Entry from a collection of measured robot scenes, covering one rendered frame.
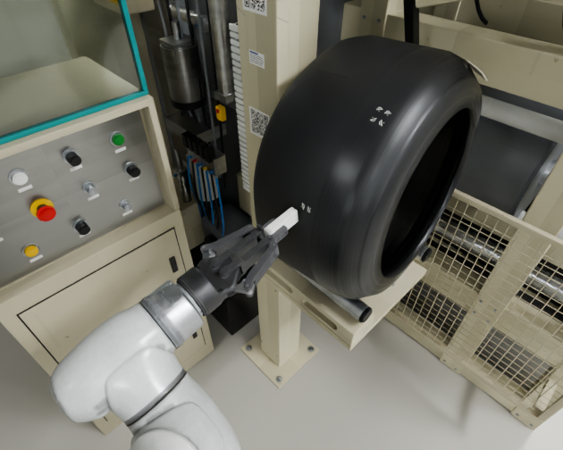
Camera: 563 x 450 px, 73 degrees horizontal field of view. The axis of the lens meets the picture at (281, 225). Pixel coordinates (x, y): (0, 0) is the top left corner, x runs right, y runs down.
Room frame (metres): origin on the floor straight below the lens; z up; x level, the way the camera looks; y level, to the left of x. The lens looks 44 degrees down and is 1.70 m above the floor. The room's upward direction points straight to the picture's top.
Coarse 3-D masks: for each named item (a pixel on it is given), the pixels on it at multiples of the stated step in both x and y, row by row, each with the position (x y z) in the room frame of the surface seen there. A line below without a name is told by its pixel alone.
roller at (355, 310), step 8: (288, 264) 0.68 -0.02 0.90; (312, 280) 0.62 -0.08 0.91; (320, 288) 0.60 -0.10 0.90; (328, 296) 0.58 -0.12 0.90; (336, 296) 0.56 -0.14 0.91; (344, 304) 0.54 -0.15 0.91; (352, 304) 0.54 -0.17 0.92; (360, 304) 0.53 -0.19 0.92; (352, 312) 0.52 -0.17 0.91; (360, 312) 0.51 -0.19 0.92; (368, 312) 0.52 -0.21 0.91; (360, 320) 0.50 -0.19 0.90
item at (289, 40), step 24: (240, 0) 0.90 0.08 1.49; (288, 0) 0.84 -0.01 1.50; (312, 0) 0.89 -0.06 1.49; (240, 24) 0.90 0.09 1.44; (264, 24) 0.85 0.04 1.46; (288, 24) 0.84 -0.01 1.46; (312, 24) 0.89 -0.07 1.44; (240, 48) 0.91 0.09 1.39; (264, 48) 0.85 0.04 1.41; (288, 48) 0.84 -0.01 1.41; (312, 48) 0.90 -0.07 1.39; (264, 72) 0.85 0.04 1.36; (288, 72) 0.84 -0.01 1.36; (264, 96) 0.85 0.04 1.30; (264, 288) 0.88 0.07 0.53; (264, 312) 0.88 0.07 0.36; (288, 312) 0.85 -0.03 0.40; (264, 336) 0.89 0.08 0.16; (288, 336) 0.86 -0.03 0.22
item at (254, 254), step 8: (264, 240) 0.45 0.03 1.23; (272, 240) 0.45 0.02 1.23; (256, 248) 0.43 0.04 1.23; (264, 248) 0.44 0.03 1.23; (248, 256) 0.42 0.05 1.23; (256, 256) 0.42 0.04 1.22; (232, 264) 0.40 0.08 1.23; (240, 264) 0.40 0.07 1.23; (248, 264) 0.41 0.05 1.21; (224, 272) 0.38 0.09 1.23
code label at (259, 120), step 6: (252, 108) 0.88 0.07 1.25; (252, 114) 0.89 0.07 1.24; (258, 114) 0.87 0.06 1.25; (264, 114) 0.85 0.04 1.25; (252, 120) 0.89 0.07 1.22; (258, 120) 0.87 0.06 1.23; (264, 120) 0.85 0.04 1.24; (252, 126) 0.89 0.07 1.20; (258, 126) 0.87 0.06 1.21; (264, 126) 0.85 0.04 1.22; (252, 132) 0.89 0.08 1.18; (258, 132) 0.87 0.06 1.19; (264, 132) 0.85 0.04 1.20
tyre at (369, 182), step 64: (320, 64) 0.71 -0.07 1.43; (384, 64) 0.66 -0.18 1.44; (448, 64) 0.67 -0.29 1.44; (320, 128) 0.58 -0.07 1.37; (384, 128) 0.54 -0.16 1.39; (448, 128) 0.88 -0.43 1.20; (256, 192) 0.59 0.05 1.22; (320, 192) 0.51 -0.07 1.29; (384, 192) 0.49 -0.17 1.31; (448, 192) 0.76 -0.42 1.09; (320, 256) 0.47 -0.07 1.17; (384, 256) 0.70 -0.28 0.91
